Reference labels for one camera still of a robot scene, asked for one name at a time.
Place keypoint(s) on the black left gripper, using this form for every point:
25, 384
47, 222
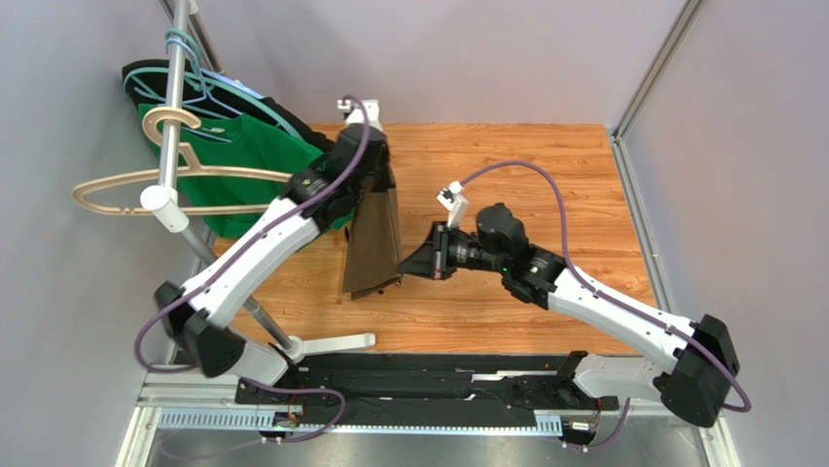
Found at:
385, 182

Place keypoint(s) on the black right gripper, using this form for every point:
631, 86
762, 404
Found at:
439, 250

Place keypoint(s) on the brown cloth napkin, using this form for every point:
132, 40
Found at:
373, 245

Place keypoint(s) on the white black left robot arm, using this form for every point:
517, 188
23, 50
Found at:
198, 314

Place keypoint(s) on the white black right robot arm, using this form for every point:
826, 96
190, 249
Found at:
688, 366

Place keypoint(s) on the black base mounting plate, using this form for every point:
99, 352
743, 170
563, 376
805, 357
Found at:
499, 382

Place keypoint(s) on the white rack base foot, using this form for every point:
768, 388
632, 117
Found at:
299, 349

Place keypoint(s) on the beige plastic hanger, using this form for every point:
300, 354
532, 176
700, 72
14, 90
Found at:
153, 199

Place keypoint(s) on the silver clothes rack pole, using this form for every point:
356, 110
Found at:
181, 14

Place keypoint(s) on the black garment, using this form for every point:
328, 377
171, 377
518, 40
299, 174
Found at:
209, 95

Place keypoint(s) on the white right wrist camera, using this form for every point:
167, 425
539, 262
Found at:
453, 199

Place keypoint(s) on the aluminium frame rail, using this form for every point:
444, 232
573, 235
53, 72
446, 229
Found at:
186, 418

